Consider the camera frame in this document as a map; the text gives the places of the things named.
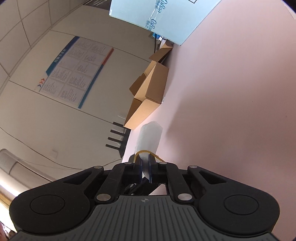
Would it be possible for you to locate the light blue cardboard box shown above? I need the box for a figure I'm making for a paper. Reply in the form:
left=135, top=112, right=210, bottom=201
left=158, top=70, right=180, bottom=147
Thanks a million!
left=109, top=0, right=220, bottom=45

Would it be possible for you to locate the yellow rubber band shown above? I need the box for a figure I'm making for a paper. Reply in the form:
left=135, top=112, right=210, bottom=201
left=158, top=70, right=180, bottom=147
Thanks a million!
left=133, top=150, right=165, bottom=163

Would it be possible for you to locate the open brown cardboard box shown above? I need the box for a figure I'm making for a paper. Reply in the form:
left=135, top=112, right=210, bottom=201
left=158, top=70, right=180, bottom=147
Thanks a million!
left=124, top=40, right=173, bottom=130

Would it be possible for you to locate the wall information poster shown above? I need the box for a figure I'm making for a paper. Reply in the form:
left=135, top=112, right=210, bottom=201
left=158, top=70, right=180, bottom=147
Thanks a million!
left=35, top=36, right=114, bottom=109

